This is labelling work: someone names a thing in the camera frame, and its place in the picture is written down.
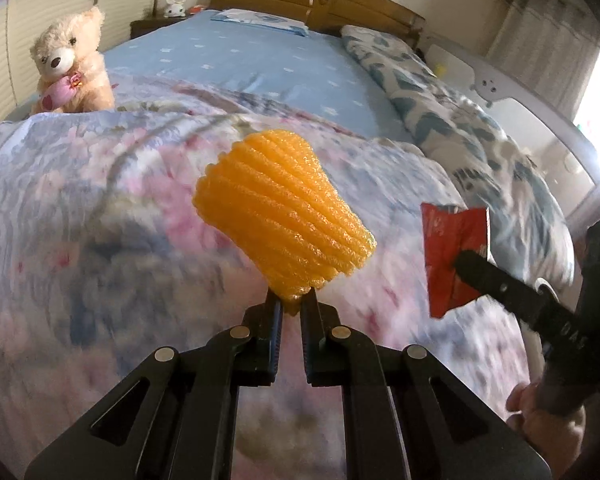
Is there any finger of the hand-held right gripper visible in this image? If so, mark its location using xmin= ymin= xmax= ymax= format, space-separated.
xmin=452 ymin=251 xmax=588 ymax=356

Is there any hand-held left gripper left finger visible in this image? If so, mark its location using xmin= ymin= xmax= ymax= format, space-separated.
xmin=25 ymin=287 xmax=284 ymax=480

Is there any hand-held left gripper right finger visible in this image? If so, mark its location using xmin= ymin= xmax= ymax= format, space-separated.
xmin=300 ymin=290 xmax=553 ymax=480

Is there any red foil wrapper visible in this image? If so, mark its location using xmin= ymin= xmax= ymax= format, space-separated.
xmin=420 ymin=202 xmax=492 ymax=318

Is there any orange foam fruit net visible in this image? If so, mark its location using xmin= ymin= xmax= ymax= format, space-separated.
xmin=192 ymin=129 xmax=377 ymax=316

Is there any person's right hand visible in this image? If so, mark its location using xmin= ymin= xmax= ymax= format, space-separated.
xmin=506 ymin=380 xmax=588 ymax=480

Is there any blue leaf print quilt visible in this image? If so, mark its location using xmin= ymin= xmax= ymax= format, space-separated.
xmin=340 ymin=25 xmax=576 ymax=291

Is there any beige curtain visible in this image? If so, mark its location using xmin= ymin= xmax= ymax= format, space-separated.
xmin=487 ymin=0 xmax=600 ymax=126

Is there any blue bed sheet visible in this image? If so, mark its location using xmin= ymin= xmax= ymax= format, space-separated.
xmin=102 ymin=10 xmax=416 ymax=143

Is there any blue white pillow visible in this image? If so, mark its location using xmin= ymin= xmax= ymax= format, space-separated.
xmin=211 ymin=8 xmax=311 ymax=37

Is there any dark wooden nightstand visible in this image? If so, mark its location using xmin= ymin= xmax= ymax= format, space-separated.
xmin=130 ymin=12 xmax=191 ymax=40

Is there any beige teddy bear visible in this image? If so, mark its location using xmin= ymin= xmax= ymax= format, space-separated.
xmin=29 ymin=6 xmax=117 ymax=116

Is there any white crib rail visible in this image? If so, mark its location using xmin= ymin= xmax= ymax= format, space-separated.
xmin=422 ymin=35 xmax=600 ymax=231

